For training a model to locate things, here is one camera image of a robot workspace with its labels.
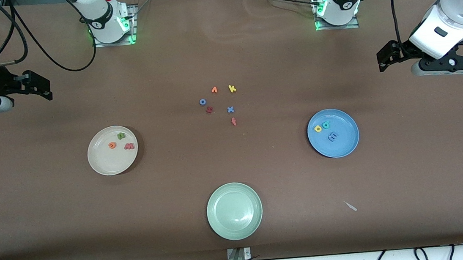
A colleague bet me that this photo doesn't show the blue round plate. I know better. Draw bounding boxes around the blue round plate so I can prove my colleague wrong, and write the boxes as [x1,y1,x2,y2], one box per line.
[305,106,362,161]

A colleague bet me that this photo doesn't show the beige round plate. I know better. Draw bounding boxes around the beige round plate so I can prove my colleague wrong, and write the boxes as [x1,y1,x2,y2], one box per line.
[85,123,141,178]

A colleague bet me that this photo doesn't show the brown table cover sheet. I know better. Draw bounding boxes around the brown table cover sheet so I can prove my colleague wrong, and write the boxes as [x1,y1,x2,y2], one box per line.
[0,0,463,260]

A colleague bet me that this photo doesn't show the pale green round plate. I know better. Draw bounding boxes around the pale green round plate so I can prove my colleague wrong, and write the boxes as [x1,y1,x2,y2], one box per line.
[204,180,266,243]

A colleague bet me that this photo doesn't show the black cable metal plug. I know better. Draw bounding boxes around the black cable metal plug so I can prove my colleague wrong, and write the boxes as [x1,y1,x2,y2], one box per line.
[0,3,31,68]

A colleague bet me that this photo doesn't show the long black looping cable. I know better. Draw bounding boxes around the long black looping cable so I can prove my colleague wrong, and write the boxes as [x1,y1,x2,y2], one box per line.
[0,0,99,79]

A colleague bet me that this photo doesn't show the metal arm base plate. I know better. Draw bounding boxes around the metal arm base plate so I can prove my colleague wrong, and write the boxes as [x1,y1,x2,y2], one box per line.
[312,0,360,32]
[89,3,139,49]

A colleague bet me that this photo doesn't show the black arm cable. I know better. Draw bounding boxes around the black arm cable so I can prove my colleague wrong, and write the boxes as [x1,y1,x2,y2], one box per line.
[390,0,413,47]

